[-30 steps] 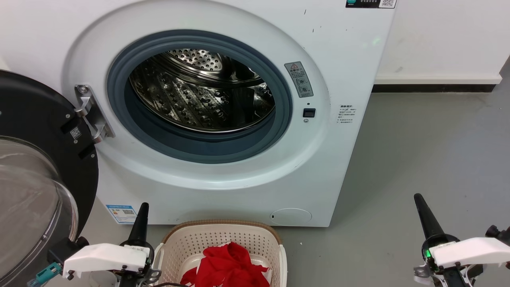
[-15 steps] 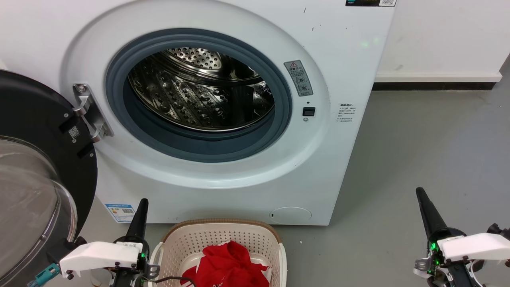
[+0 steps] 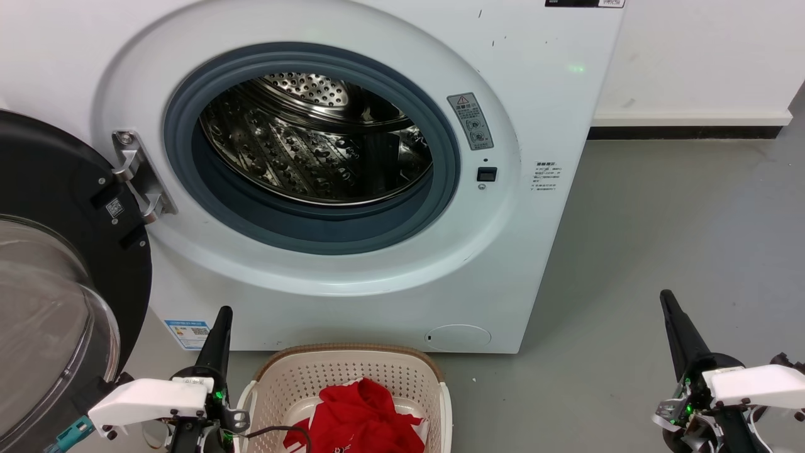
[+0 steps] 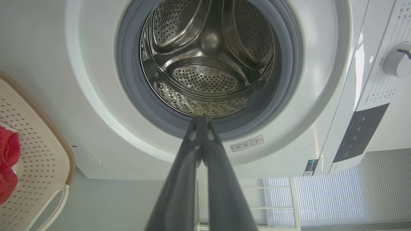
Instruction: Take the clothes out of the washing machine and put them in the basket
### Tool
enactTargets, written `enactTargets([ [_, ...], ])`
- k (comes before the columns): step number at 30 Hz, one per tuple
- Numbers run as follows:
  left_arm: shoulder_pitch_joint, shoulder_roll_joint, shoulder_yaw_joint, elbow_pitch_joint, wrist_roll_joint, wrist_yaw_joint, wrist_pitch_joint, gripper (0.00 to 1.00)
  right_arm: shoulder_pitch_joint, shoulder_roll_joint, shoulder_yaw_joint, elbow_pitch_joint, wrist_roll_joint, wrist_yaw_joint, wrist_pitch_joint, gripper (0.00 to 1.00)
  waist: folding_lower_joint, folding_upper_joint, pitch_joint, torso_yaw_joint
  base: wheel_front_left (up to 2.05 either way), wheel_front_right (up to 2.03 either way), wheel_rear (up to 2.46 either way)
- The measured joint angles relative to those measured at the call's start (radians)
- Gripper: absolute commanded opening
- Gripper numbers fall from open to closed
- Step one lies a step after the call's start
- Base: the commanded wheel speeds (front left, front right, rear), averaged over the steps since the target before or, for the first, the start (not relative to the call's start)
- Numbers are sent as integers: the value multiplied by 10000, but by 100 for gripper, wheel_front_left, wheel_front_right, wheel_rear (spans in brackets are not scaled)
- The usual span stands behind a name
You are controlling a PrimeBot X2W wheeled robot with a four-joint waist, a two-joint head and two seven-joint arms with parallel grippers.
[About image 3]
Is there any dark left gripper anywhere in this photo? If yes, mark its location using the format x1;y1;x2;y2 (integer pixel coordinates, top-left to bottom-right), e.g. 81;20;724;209
165;306;251;453

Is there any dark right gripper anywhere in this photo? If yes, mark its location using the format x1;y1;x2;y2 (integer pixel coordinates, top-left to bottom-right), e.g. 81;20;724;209
652;289;772;453

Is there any red and white garment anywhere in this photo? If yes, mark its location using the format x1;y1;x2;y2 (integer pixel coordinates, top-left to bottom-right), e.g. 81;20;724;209
283;377;430;453

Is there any cream perforated laundry basket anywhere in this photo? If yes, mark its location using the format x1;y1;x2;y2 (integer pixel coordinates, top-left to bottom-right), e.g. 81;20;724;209
234;344;453;453

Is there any black washer door with glass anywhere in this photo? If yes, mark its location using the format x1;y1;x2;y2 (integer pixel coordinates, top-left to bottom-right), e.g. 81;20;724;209
0;108;153;453

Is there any blue energy label sticker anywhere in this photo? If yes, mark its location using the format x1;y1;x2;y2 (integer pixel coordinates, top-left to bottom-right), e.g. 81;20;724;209
165;320;211;351

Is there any grey rubber door gasket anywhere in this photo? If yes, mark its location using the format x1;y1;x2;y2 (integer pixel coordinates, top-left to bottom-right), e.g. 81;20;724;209
164;42;462;256

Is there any white front-load washing machine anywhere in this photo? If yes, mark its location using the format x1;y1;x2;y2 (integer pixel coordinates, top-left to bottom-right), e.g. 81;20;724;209
0;0;627;354

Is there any teal connector plug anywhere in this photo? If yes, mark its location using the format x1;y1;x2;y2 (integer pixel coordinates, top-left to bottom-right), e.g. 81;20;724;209
44;415;96;453

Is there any silver metal door hinge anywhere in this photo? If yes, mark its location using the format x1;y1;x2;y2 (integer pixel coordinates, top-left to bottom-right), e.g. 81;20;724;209
112;130;179;225

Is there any small text sticker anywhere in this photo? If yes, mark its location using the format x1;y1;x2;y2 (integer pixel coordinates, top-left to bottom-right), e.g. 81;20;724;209
533;160;563;193

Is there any perforated stainless steel drum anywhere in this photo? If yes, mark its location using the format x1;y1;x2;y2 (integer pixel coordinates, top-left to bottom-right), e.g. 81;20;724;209
199;72;435;207

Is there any round white filter cover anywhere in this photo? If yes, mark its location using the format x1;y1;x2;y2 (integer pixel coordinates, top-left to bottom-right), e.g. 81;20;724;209
425;324;492;352

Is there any grey warning sticker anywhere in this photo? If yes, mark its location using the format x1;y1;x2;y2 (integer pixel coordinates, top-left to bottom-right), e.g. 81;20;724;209
447;92;494;151

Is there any thin black cable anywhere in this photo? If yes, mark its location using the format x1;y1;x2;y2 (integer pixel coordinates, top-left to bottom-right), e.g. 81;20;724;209
242;425;313;453

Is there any white and black wall baseboard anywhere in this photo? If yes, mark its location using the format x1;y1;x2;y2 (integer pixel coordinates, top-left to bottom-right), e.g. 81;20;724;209
588;112;794;140

